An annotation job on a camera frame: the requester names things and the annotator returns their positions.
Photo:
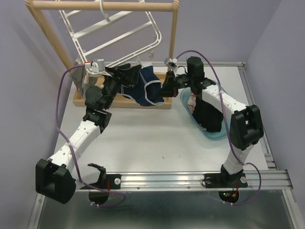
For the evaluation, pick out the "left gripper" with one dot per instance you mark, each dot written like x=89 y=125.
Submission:
x=129 y=75

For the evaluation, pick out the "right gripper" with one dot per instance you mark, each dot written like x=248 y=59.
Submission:
x=170 y=86

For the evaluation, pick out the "navy underwear white trim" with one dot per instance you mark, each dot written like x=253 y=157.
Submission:
x=146 y=90

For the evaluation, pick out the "light pink underwear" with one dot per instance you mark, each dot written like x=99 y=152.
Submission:
x=191 y=104

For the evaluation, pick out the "black underwear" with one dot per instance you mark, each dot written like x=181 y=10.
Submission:
x=208 y=117

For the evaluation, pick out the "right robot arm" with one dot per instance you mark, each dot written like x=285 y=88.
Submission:
x=243 y=123

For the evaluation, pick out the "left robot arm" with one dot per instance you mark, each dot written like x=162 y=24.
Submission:
x=93 y=124

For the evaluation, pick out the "white plastic clip hanger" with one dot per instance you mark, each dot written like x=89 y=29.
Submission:
x=113 y=36

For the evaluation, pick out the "teal plastic basin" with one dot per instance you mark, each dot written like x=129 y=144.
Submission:
x=185 y=94

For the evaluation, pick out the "wooden clothes rack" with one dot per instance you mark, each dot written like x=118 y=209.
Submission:
x=59 y=47

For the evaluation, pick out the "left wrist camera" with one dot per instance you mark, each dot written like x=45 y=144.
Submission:
x=97 y=66

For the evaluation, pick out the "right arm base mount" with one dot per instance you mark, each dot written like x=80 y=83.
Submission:
x=224 y=180

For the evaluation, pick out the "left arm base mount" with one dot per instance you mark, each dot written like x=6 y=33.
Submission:
x=105 y=180

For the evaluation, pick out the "aluminium mounting rail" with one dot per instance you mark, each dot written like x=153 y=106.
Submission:
x=152 y=180

